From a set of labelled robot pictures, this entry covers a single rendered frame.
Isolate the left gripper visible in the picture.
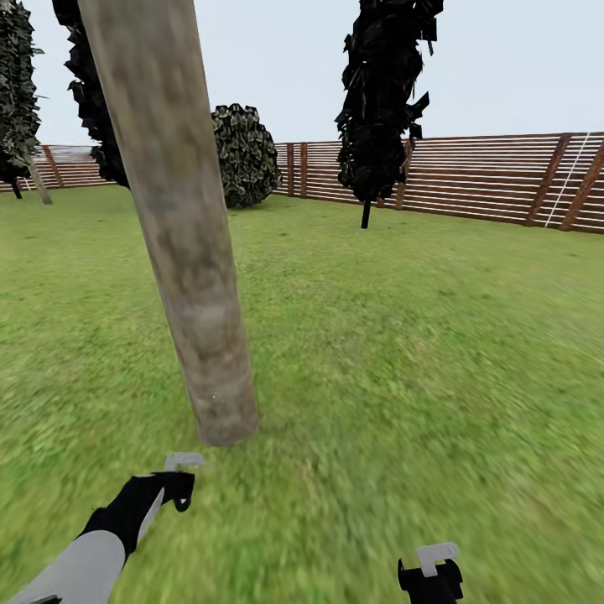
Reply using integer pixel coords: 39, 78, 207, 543
163, 471, 196, 501

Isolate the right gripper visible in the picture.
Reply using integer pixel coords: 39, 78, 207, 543
398, 558, 463, 604

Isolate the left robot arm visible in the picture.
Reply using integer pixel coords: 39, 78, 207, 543
4, 451, 205, 604

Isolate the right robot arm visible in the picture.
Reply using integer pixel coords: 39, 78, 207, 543
398, 542, 463, 604

